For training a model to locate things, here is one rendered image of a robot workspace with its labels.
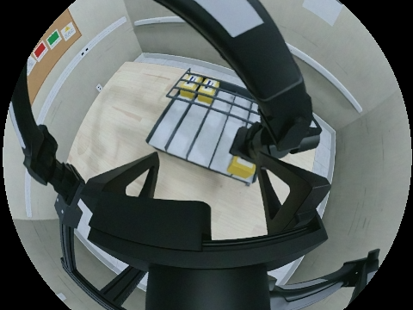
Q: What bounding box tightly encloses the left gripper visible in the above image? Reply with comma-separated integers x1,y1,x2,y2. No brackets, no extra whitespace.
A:
230,127,257,164

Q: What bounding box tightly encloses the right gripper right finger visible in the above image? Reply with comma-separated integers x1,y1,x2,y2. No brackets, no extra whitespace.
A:
255,152,331,234

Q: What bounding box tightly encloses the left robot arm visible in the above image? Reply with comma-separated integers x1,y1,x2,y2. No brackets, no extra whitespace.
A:
9,0,323,206

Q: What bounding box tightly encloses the black flat rectangular panel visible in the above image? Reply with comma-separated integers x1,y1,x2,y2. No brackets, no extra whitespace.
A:
219,83,253,100

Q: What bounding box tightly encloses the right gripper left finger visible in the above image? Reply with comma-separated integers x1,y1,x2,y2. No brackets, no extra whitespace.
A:
85,152,159,197

